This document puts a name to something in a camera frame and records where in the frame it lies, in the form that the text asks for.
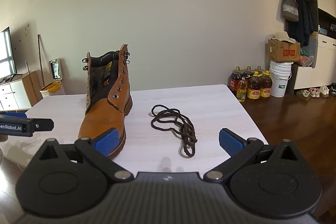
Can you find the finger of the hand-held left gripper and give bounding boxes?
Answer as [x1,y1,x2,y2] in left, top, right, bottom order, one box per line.
[31,118,55,133]
[0,112,28,120]

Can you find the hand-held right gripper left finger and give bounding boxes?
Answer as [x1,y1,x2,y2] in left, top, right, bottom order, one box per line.
[39,128,134,182]

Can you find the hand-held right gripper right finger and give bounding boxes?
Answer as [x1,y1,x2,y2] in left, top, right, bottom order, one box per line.
[203,128,302,182]

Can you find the brown leather boot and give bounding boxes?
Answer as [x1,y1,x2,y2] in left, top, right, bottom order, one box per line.
[78,44,133,161]

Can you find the dark brown shoelace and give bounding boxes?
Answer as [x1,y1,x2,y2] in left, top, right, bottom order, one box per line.
[150,105,198,159]

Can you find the row of assorted shoes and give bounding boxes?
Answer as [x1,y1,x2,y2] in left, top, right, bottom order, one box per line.
[296,84,336,101]

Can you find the white wooden television cabinet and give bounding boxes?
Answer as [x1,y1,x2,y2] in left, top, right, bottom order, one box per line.
[0,70,45,112]

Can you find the white pedal trash bin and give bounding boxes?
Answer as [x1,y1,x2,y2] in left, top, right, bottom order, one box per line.
[40,59,62,98]

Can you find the flat screen television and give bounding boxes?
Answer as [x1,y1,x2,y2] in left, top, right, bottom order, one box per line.
[0,27,18,83]

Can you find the group of cooking oil bottles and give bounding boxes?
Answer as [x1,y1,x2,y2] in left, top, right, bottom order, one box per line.
[230,66,273,103]

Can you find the white plastic bucket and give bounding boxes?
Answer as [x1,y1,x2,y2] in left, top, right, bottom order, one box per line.
[269,60,294,98]

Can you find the cardboard box with red label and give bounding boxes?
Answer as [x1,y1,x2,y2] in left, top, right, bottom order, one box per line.
[268,39,301,63]

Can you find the colourful plastic bags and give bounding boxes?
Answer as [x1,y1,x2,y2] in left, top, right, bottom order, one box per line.
[298,48,315,68]

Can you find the dark hanging coat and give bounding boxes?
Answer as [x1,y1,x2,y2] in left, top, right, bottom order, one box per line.
[287,0,315,47]

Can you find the grey hanging bag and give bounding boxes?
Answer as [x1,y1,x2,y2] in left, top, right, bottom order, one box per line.
[281,0,300,22]

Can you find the thin mop handle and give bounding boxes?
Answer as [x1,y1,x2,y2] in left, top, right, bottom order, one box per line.
[25,61,33,106]

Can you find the wooden broom handle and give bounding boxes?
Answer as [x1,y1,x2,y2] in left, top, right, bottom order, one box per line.
[37,34,46,88]

